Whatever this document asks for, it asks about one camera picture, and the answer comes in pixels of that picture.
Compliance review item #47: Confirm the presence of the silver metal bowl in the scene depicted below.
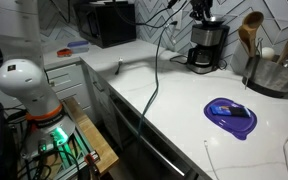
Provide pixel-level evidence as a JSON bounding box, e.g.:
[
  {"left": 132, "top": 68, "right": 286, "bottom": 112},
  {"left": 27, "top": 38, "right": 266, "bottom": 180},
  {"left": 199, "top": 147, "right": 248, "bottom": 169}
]
[{"left": 199, "top": 14, "right": 228, "bottom": 26}]

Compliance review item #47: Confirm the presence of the wooden board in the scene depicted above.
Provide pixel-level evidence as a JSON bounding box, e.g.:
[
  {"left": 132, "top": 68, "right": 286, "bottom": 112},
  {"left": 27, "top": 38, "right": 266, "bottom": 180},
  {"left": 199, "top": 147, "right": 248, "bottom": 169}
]
[{"left": 63, "top": 96, "right": 120, "bottom": 176}]

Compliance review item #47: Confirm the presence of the blue plastic plate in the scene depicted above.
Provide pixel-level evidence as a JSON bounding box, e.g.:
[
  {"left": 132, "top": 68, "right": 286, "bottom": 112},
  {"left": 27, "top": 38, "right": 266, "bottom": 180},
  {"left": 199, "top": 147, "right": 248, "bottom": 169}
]
[{"left": 203, "top": 97, "right": 259, "bottom": 141}]

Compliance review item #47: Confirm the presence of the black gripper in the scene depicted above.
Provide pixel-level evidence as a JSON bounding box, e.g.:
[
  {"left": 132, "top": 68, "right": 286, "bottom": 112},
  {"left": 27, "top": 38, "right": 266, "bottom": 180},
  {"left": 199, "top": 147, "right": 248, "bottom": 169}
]
[{"left": 189, "top": 0, "right": 215, "bottom": 21}]

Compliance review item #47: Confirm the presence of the wooden spoon with round bowl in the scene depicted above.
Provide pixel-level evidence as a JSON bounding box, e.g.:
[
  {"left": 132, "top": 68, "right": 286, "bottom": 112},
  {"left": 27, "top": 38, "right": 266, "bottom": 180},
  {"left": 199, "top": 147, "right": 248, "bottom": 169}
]
[{"left": 238, "top": 10, "right": 265, "bottom": 58}]

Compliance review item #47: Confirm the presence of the white ceramic jar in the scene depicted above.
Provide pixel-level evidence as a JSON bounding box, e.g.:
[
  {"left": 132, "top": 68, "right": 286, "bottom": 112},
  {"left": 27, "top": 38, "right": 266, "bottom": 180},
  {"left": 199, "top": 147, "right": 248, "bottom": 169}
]
[{"left": 230, "top": 39, "right": 252, "bottom": 77}]

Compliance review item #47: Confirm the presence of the orange round lid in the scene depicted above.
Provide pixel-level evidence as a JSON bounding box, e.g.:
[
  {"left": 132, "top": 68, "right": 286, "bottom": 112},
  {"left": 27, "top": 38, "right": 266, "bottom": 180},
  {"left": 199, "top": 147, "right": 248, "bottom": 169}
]
[{"left": 56, "top": 48, "right": 74, "bottom": 58}]

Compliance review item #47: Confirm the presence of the green power cable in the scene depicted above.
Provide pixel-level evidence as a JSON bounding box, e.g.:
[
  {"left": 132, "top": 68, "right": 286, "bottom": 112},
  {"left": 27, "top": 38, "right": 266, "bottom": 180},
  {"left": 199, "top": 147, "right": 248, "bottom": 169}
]
[{"left": 136, "top": 21, "right": 179, "bottom": 136}]

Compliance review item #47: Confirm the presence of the blue lidded plastic container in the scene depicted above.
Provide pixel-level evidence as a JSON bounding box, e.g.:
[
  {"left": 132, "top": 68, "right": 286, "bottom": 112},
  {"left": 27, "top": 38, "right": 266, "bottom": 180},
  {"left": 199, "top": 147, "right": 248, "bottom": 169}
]
[{"left": 66, "top": 40, "right": 90, "bottom": 55}]

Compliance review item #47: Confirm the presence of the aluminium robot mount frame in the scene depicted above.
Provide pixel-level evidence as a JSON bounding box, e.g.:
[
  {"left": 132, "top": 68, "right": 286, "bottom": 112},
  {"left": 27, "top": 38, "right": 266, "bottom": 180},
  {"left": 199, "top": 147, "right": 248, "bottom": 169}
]
[{"left": 17, "top": 128, "right": 102, "bottom": 180}]

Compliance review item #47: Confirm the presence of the red clamp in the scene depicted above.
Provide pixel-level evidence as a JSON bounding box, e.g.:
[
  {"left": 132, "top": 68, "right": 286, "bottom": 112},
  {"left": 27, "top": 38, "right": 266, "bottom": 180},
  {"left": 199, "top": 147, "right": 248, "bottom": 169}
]
[{"left": 83, "top": 153, "right": 101, "bottom": 180}]

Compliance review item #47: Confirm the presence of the blue black snack packet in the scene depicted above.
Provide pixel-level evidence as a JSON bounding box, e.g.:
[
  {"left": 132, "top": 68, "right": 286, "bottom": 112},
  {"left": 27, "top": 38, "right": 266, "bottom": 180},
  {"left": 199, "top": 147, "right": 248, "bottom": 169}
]
[{"left": 209, "top": 103, "right": 252, "bottom": 119}]

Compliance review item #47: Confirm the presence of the black coffee maker cord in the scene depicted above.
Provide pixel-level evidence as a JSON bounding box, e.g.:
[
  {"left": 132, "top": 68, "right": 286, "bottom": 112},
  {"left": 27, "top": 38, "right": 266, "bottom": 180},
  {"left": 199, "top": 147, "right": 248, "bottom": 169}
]
[{"left": 168, "top": 54, "right": 190, "bottom": 67}]

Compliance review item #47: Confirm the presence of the white wall outlet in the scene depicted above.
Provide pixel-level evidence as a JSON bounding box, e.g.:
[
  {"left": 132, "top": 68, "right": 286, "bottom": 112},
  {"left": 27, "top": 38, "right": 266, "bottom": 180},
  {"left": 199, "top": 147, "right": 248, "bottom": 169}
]
[{"left": 172, "top": 8, "right": 184, "bottom": 31}]

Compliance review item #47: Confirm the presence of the black microwave oven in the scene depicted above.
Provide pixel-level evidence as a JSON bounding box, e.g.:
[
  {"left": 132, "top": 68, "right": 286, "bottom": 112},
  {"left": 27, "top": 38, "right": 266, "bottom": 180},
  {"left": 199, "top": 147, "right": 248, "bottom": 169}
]
[{"left": 73, "top": 1, "right": 137, "bottom": 49}]

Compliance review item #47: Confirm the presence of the thin white charging cable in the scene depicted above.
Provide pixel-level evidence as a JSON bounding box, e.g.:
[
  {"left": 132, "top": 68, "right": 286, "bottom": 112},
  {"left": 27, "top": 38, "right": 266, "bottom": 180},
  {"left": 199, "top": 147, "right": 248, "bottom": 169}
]
[{"left": 203, "top": 139, "right": 221, "bottom": 180}]

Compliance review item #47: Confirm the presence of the metal utensil holder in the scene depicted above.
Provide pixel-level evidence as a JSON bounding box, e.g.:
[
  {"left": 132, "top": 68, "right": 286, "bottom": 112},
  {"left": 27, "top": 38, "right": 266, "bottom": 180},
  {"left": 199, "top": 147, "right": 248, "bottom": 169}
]
[{"left": 241, "top": 54, "right": 288, "bottom": 99}]

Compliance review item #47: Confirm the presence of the long metal oven handle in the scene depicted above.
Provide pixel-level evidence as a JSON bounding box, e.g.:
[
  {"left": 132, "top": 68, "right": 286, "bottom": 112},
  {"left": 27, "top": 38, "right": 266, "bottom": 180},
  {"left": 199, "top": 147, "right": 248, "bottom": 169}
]
[{"left": 107, "top": 95, "right": 187, "bottom": 178}]

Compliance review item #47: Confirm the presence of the white round utensil head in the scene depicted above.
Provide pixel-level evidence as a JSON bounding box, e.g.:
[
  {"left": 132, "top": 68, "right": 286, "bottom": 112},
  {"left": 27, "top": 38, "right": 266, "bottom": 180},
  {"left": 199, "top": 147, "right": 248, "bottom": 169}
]
[{"left": 260, "top": 46, "right": 276, "bottom": 62}]

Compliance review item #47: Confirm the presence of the black silver coffee maker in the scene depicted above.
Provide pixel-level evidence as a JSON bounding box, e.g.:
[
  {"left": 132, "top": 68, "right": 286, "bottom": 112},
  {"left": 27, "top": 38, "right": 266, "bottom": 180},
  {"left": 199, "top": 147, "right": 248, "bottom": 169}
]
[{"left": 185, "top": 22, "right": 231, "bottom": 75}]

